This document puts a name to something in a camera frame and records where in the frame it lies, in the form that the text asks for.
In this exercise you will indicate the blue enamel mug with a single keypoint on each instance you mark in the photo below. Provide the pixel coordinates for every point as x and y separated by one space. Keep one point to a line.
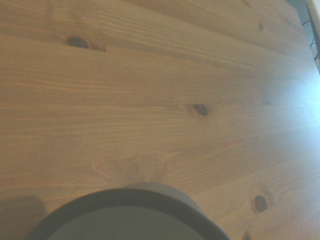
130 217

